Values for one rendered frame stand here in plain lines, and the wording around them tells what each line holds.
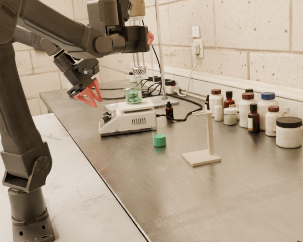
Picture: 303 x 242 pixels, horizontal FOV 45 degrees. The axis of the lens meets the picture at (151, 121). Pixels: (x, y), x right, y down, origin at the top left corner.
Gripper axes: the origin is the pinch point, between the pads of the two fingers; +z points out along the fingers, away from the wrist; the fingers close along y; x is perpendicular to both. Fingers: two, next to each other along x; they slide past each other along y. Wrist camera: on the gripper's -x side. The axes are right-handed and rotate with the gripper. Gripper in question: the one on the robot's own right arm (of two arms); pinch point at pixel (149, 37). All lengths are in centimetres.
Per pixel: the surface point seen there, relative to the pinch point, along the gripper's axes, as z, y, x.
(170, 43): 87, 46, 7
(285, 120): 11.9, -33.9, 24.7
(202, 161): -8.7, -18.8, 31.2
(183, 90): 72, 31, 30
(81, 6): 174, 194, -26
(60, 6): 159, 205, -28
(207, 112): -4.5, -18.8, 19.4
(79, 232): -46, -12, 33
